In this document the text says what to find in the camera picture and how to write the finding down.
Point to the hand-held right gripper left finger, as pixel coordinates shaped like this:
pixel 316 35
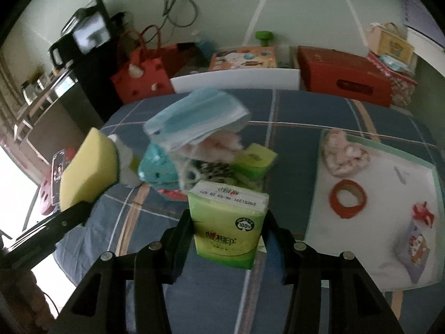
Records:
pixel 179 250

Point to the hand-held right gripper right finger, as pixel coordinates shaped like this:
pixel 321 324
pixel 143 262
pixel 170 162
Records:
pixel 278 264

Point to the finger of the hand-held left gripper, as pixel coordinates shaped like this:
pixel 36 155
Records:
pixel 52 231

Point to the small green tissue pack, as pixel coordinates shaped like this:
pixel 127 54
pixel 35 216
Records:
pixel 226 226

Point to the yellow sponge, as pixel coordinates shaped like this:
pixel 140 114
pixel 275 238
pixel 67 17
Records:
pixel 90 167

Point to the teal tissue pack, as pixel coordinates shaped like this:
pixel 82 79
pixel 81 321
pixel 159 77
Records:
pixel 156 167

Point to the red tape roll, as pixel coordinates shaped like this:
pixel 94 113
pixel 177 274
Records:
pixel 335 198

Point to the pink plush toy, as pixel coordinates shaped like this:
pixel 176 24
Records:
pixel 219 146

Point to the shallow teal cardboard tray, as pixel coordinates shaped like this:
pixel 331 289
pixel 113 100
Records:
pixel 382 201

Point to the pink cloth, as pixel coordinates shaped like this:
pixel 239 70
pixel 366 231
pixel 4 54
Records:
pixel 344 155

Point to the purple packet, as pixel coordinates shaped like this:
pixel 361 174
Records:
pixel 415 250

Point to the red round perforated object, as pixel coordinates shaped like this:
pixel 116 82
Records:
pixel 47 198

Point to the leopard print cloth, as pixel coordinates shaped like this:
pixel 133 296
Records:
pixel 212 172

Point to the white plastic bottle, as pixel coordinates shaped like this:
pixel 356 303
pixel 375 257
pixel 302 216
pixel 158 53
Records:
pixel 127 161

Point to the blue face mask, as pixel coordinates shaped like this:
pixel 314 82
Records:
pixel 198 118

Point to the blue plaid bedsheet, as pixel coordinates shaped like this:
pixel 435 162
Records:
pixel 295 111

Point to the red tote bag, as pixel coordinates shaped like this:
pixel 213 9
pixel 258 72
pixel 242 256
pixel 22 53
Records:
pixel 146 69

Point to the black monitor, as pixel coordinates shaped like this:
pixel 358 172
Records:
pixel 88 34

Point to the red cardboard box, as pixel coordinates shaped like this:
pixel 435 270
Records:
pixel 340 73

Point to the soap dispenser bottle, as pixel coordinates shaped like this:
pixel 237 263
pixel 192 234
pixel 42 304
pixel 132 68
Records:
pixel 201 43

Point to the patterned gift box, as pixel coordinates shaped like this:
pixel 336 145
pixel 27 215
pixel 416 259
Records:
pixel 399 87

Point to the green dumbbell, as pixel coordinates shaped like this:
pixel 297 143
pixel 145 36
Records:
pixel 263 37

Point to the yellow gift bag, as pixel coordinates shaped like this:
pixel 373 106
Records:
pixel 391 45

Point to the white desk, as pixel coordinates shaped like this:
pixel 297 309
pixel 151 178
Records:
pixel 427 36

